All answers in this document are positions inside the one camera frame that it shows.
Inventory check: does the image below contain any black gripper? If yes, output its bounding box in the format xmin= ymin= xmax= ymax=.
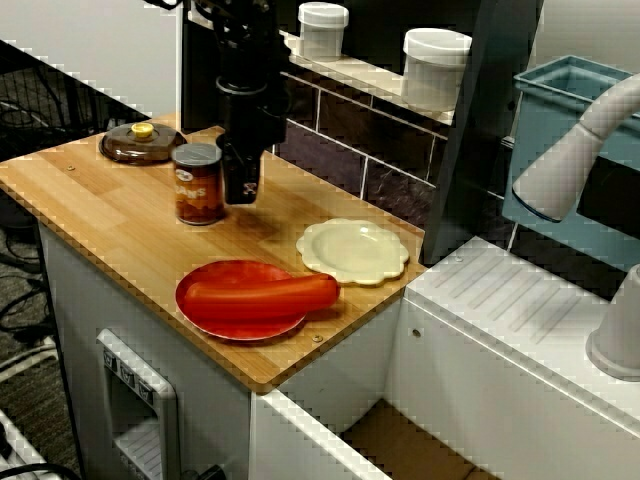
xmin=217 ymin=89 xmax=291 ymax=206

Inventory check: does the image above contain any beans can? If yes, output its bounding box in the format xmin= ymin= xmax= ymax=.
xmin=171 ymin=143 xmax=226 ymax=226

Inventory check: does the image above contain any red toy sausage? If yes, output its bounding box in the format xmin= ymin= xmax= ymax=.
xmin=183 ymin=273 xmax=341 ymax=324

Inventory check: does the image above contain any black upright panel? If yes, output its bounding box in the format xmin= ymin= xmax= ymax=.
xmin=179 ymin=0 xmax=226 ymax=134

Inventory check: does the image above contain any brown lid with yellow knob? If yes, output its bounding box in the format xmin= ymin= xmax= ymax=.
xmin=98 ymin=122 xmax=187 ymax=165

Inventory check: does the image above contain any cream flower-shaped plate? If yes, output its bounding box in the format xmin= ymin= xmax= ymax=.
xmin=295 ymin=217 xmax=411 ymax=289

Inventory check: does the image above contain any red round plate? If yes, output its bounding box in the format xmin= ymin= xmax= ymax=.
xmin=174 ymin=259 xmax=307 ymax=342

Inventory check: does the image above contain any white plastic jar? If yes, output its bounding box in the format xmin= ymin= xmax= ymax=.
xmin=298 ymin=1 xmax=350 ymax=62
xmin=402 ymin=28 xmax=474 ymax=114

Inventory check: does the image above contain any white kitchen cabinet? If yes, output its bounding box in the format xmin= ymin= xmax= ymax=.
xmin=37 ymin=219 xmax=406 ymax=480

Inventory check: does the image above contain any dark grey upright panel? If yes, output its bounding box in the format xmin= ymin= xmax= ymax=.
xmin=422 ymin=0 xmax=546 ymax=266

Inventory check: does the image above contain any teal plastic bin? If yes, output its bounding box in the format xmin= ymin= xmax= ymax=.
xmin=501 ymin=54 xmax=640 ymax=274

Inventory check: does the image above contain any grey toy faucet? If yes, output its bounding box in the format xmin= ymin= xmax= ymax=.
xmin=512 ymin=72 xmax=640 ymax=384

